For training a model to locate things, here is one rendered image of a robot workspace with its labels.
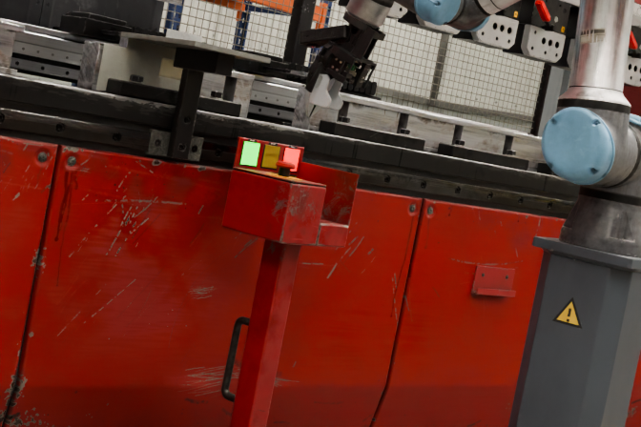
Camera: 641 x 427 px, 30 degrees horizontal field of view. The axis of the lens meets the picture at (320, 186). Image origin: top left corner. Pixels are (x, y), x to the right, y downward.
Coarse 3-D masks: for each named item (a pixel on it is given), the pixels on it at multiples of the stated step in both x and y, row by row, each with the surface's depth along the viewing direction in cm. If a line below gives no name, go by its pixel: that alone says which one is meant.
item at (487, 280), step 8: (480, 272) 300; (488, 272) 302; (496, 272) 304; (504, 272) 306; (512, 272) 308; (480, 280) 300; (488, 280) 303; (496, 280) 304; (504, 280) 306; (512, 280) 309; (472, 288) 299; (480, 288) 298; (488, 288) 303; (496, 288) 305; (504, 288) 307; (512, 296) 307
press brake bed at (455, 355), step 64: (0, 128) 211; (64, 128) 219; (128, 128) 229; (0, 192) 213; (64, 192) 221; (128, 192) 230; (192, 192) 240; (384, 192) 276; (448, 192) 288; (512, 192) 304; (0, 256) 215; (64, 256) 223; (128, 256) 233; (192, 256) 242; (256, 256) 253; (320, 256) 265; (384, 256) 278; (448, 256) 292; (512, 256) 308; (0, 320) 217; (64, 320) 226; (128, 320) 235; (192, 320) 245; (320, 320) 268; (384, 320) 281; (448, 320) 296; (512, 320) 312; (0, 384) 219; (64, 384) 228; (128, 384) 237; (192, 384) 248; (320, 384) 271; (384, 384) 285; (448, 384) 300; (512, 384) 316; (640, 384) 356
